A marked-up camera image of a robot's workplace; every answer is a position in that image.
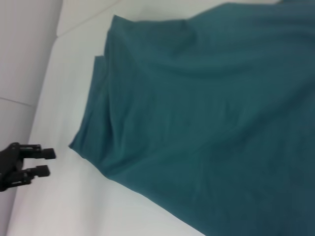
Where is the teal T-shirt with white print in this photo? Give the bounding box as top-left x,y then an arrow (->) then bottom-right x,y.
68,0 -> 315,236

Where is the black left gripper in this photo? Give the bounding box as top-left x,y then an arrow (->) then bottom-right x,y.
0,142 -> 57,193

